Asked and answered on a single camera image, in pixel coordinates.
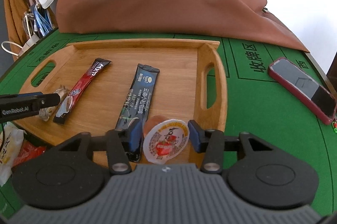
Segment strawberry jelly cup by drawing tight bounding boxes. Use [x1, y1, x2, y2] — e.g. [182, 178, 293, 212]
[143, 115, 190, 165]

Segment red black coffee stick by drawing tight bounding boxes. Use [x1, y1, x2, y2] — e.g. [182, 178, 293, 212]
[53, 58, 111, 124]

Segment white flower cake packet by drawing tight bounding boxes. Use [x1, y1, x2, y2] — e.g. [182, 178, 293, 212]
[1, 122, 24, 187]

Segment red cased smartphone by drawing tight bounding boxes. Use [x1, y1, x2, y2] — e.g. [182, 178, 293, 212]
[268, 57, 336, 125]

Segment orange hanging coat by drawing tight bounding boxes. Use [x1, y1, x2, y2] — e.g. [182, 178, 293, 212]
[4, 0, 29, 53]

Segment blue striped bag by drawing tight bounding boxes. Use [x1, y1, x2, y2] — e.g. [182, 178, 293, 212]
[32, 4, 54, 37]

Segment wooden serving tray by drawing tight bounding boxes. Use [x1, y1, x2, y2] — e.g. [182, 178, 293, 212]
[12, 38, 228, 169]

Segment clear nougat candy packet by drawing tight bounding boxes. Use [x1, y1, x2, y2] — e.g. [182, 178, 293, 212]
[39, 85, 69, 121]

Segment pink cake packet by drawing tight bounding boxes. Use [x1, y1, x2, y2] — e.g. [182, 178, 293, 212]
[13, 140, 47, 167]

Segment white paper bag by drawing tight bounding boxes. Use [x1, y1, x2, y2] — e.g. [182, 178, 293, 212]
[1, 33, 39, 58]

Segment black coffee stick sachet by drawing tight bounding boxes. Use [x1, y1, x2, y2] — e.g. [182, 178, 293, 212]
[115, 64, 160, 129]

